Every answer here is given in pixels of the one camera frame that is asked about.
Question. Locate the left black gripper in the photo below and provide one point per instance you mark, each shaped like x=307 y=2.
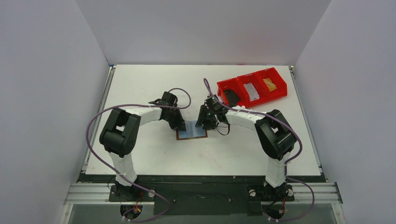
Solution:
x=179 y=124

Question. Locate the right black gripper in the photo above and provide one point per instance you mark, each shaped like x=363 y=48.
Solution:
x=205 y=120

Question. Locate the brown leather card holder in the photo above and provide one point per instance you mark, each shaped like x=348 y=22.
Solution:
x=191 y=132

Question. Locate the black VIP card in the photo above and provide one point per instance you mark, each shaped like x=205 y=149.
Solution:
x=231 y=97

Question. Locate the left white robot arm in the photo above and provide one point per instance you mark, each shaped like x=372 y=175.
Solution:
x=119 y=135

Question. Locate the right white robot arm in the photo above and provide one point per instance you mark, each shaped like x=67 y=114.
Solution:
x=272 y=130

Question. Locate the silver card in bin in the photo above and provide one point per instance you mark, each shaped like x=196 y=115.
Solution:
x=253 y=95

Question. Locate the gold card in bin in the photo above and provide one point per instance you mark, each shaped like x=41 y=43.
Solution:
x=270 y=84

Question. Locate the red left bin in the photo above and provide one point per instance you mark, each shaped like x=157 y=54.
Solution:
x=236 y=85

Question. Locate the red bin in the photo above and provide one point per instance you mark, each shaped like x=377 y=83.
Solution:
x=236 y=85
x=273 y=74
x=256 y=89

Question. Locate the red middle bin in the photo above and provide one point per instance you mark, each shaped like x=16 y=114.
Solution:
x=256 y=89

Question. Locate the red right bin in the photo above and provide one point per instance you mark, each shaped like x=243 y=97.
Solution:
x=273 y=74

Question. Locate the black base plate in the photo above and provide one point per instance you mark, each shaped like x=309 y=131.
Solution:
x=198 y=195

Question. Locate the aluminium rail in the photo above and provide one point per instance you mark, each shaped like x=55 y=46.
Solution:
x=99 y=193

